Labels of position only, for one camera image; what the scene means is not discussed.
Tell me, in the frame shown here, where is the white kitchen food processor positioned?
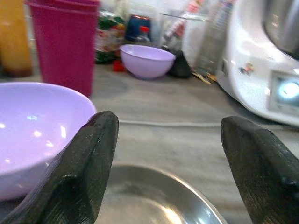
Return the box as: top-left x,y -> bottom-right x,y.
215,0 -> 299,128

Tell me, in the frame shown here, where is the large lilac plastic bowl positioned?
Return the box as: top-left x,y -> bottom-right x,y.
0,82 -> 98,202

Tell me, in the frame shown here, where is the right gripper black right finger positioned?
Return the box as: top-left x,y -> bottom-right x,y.
220,115 -> 299,224

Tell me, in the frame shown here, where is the small red plastic item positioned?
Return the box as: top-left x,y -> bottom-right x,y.
112,60 -> 126,72

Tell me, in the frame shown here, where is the magenta plastic tumbler with lid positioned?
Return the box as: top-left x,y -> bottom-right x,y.
24,0 -> 101,98

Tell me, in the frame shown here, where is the clear plastic bag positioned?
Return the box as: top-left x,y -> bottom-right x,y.
159,0 -> 225,76

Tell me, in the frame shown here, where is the stainless steel bowl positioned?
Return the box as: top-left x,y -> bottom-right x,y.
93,164 -> 228,224

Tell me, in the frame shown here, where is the orange sauce squeeze bottle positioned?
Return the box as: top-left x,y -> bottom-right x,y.
0,0 -> 34,78

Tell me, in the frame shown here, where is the small lilac plastic bowl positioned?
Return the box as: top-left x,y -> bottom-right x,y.
119,44 -> 177,80

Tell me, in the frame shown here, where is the small dark red-capped bottle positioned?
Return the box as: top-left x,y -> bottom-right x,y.
135,26 -> 151,44

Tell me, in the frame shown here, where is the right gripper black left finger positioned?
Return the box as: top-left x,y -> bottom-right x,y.
0,111 -> 120,224

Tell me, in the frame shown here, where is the green snack bag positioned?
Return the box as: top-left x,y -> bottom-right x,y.
94,9 -> 127,65

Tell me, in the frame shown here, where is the blue jar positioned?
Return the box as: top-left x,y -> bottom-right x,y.
125,14 -> 153,43

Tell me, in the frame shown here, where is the white power cable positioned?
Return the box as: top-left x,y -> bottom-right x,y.
118,119 -> 221,128

